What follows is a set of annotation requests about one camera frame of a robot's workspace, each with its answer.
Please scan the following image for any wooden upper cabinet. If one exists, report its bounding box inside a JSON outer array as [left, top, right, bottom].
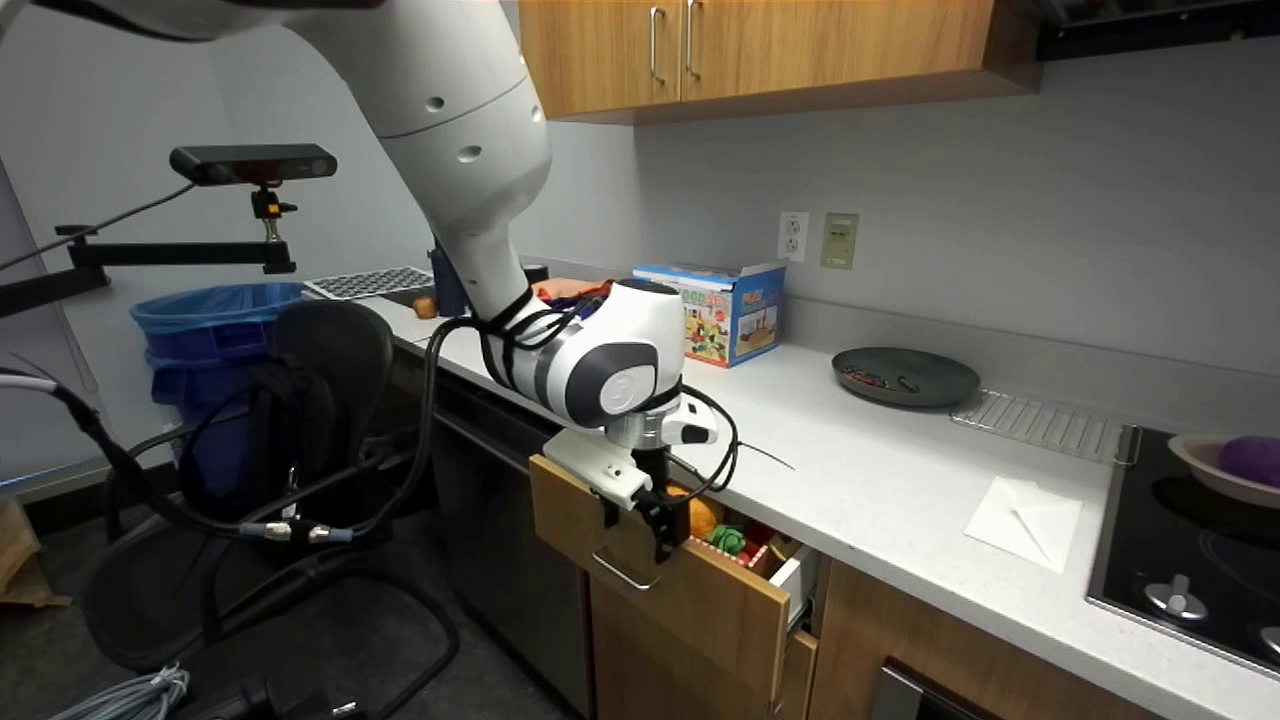
[[515, 0, 1049, 128]]

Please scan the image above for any red and black cloth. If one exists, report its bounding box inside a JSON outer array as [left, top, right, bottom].
[[531, 275, 617, 317]]

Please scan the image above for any purple toy eggplant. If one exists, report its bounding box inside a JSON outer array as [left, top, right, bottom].
[[1217, 431, 1280, 494]]

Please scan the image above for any silver cabinet handle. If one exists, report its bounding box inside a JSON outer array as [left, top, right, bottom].
[[679, 0, 706, 89], [642, 0, 672, 95]]

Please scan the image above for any black office chair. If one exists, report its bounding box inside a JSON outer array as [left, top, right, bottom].
[[75, 298, 463, 720]]

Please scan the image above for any dark blue bottle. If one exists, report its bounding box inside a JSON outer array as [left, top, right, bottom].
[[428, 237, 463, 321]]

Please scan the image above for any beige light switch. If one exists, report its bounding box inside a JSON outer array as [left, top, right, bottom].
[[818, 208, 860, 272]]

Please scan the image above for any black oven front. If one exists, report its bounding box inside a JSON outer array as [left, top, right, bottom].
[[872, 660, 990, 720]]

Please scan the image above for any brown paper bag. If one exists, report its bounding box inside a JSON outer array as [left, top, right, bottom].
[[0, 494, 68, 612]]

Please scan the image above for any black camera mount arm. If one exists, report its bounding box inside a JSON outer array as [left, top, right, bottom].
[[0, 184, 299, 321]]

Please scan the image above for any white wall outlet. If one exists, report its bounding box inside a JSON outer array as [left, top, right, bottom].
[[776, 208, 813, 270]]

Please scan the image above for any black dishwasher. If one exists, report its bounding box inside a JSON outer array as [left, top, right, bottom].
[[428, 356, 597, 715]]

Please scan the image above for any black glass cooktop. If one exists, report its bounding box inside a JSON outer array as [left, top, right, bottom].
[[1082, 424, 1280, 679]]

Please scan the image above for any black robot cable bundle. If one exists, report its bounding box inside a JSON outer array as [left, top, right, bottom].
[[0, 311, 463, 551]]

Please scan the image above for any black round pan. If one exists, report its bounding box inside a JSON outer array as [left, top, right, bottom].
[[829, 343, 982, 417]]

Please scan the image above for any orange toy fruit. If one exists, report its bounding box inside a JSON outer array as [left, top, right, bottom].
[[684, 494, 728, 545]]

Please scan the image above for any colourful toy cardboard box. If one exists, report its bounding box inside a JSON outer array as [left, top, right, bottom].
[[626, 255, 786, 371]]

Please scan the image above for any clear ribbed drying mat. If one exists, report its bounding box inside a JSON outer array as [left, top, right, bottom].
[[947, 390, 1137, 474]]

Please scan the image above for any wooden drawer with white interior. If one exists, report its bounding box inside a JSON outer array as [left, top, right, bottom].
[[525, 448, 818, 714]]

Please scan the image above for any wooden lower cabinet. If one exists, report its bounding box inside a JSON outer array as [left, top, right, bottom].
[[583, 551, 1162, 720]]

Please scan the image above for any wooden cabinet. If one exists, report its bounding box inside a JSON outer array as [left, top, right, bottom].
[[583, 551, 1162, 720], [515, 0, 1049, 128]]

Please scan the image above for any grey wire rack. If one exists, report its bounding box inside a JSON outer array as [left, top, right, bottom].
[[299, 264, 438, 304]]

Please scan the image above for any silver drawer handle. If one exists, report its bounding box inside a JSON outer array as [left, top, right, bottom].
[[589, 548, 657, 597]]

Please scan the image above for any white paper napkin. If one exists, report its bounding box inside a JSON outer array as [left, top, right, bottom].
[[962, 474, 1086, 576]]

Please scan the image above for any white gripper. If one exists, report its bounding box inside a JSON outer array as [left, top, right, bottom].
[[540, 420, 697, 566]]

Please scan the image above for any black range hood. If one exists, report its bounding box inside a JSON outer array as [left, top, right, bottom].
[[1036, 0, 1280, 66]]

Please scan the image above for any blue trash bin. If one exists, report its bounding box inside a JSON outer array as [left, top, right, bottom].
[[128, 281, 316, 524]]

